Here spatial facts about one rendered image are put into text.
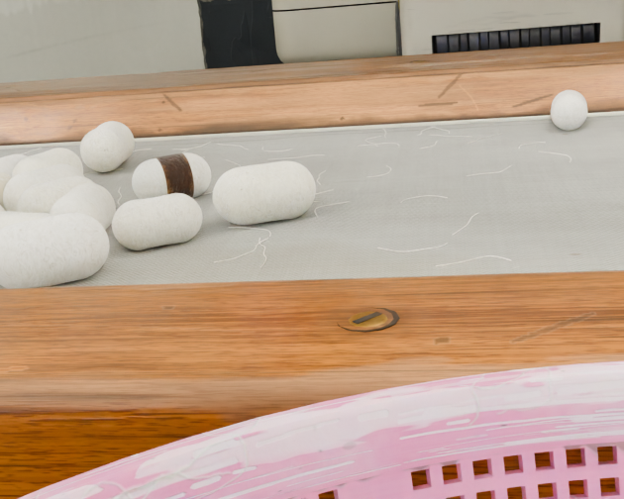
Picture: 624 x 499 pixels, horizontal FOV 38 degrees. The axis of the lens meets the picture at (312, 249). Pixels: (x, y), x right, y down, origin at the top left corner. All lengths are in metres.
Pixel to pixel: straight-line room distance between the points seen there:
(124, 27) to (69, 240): 2.18
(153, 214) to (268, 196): 0.04
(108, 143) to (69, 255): 0.16
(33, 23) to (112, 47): 0.21
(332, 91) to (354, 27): 0.70
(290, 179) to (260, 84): 0.21
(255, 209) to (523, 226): 0.09
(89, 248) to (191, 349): 0.12
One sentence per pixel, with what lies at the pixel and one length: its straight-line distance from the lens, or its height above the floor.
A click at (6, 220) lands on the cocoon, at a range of 0.32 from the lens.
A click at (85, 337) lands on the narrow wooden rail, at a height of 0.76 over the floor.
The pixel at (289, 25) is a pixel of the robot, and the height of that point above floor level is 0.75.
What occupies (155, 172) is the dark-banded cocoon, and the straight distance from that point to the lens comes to 0.37.
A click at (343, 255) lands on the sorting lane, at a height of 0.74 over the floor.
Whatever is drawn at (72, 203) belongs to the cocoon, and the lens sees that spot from 0.32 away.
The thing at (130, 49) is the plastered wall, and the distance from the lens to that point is 2.46.
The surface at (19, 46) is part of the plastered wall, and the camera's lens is 2.54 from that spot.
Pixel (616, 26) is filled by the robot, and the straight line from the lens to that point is 0.96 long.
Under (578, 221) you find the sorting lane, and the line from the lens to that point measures 0.32.
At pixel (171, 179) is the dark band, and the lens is 0.37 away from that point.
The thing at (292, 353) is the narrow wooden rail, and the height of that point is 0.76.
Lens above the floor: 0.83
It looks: 18 degrees down
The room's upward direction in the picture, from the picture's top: 5 degrees counter-clockwise
